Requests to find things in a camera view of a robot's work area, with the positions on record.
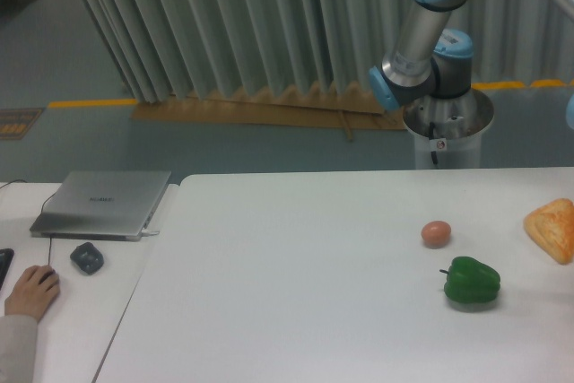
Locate person's hand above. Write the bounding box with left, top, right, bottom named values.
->
left=4, top=265, right=60, bottom=323

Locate black computer mouse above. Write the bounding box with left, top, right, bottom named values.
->
left=39, top=270, right=57, bottom=287

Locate beige sleeved forearm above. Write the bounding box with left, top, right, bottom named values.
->
left=1, top=315, right=38, bottom=383

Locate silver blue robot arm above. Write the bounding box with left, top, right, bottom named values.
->
left=369, top=0, right=573, bottom=138

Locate black keyboard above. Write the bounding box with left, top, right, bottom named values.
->
left=0, top=248, right=14, bottom=289

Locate silver closed laptop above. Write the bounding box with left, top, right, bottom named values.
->
left=30, top=170, right=171, bottom=240

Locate brown floor sign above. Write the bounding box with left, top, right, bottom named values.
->
left=0, top=108, right=45, bottom=140

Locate grey-green pleated curtain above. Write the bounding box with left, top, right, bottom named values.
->
left=83, top=0, right=573, bottom=102

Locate brown cardboard sheet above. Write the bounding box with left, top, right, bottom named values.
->
left=131, top=97, right=404, bottom=131

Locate brown egg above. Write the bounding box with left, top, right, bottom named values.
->
left=421, top=221, right=451, bottom=248

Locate green bell pepper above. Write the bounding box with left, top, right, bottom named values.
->
left=439, top=256, right=501, bottom=304

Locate orange bread loaf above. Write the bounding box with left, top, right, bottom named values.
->
left=523, top=198, right=573, bottom=265

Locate black mouse cable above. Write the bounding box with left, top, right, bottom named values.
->
left=0, top=179, right=61, bottom=269

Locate black pedestal cable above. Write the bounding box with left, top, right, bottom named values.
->
left=427, top=120, right=439, bottom=166

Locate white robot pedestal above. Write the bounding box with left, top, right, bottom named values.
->
left=403, top=89, right=494, bottom=170

